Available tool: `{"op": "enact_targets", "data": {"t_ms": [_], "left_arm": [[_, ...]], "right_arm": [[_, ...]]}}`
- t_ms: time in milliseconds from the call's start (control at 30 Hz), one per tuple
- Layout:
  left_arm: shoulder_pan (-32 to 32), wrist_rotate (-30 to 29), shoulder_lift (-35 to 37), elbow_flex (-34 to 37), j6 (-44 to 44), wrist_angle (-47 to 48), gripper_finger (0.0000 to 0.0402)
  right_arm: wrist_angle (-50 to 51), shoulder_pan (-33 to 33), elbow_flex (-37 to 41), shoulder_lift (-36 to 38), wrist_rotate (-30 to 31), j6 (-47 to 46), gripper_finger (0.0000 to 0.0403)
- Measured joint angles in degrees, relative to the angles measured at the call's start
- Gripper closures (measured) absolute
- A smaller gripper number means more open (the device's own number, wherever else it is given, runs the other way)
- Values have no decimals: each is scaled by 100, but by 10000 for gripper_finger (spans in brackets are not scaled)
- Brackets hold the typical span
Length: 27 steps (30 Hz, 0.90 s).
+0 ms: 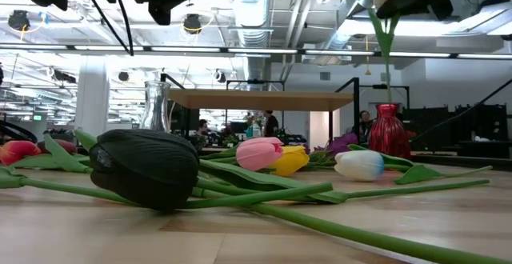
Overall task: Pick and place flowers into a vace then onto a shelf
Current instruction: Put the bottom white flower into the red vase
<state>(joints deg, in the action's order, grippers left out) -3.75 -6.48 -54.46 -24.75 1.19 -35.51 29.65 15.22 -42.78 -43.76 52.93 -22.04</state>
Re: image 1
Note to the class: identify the pink background flower bouquet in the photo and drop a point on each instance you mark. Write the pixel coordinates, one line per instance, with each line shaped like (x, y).
(252, 122)

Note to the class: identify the silver ceiling air duct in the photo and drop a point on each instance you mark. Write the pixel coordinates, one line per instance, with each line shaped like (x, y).
(250, 16)

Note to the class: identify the black ceiling spotlight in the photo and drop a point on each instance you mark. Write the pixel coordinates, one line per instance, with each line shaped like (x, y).
(192, 23)
(18, 20)

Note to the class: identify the black tulip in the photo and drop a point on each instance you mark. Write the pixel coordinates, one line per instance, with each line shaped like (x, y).
(144, 168)
(60, 188)

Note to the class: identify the dark red tulip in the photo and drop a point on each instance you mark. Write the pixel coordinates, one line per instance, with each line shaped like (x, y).
(60, 146)

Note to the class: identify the black partition panels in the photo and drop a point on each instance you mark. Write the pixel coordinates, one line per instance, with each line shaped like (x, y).
(480, 124)

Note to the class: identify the white column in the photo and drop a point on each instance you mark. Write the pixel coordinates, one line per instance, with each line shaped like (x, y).
(92, 96)

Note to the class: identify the orange red tulip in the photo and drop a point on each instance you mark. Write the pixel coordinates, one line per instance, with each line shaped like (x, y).
(18, 152)

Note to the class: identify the white tulip blue tip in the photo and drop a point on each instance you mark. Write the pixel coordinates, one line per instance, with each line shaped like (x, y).
(359, 165)

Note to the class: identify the red ribbed glass vase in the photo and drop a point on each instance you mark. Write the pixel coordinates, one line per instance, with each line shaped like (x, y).
(390, 134)

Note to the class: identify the black metal table frame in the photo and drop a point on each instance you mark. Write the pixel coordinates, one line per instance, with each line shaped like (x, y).
(472, 162)

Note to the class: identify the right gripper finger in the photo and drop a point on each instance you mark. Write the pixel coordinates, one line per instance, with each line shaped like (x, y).
(396, 2)

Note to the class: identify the black ceiling light rail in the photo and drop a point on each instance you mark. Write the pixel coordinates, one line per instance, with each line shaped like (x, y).
(200, 49)

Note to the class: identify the yellow tulip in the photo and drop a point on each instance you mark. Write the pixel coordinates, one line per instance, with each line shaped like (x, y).
(292, 162)

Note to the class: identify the person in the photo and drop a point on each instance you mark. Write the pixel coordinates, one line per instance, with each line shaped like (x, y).
(365, 122)
(271, 124)
(203, 127)

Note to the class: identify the pink tulip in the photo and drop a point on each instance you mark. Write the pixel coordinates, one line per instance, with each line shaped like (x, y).
(258, 154)

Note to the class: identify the black background rig frame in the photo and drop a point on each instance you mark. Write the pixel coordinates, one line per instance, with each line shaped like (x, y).
(256, 82)

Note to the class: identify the clear glass vase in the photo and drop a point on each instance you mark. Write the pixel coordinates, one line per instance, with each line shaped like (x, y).
(155, 108)

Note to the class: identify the purple flower bunch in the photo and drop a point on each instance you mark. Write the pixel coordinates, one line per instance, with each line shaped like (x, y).
(342, 143)

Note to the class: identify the wooden shelf black legs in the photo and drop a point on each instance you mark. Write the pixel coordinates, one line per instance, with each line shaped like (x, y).
(260, 99)

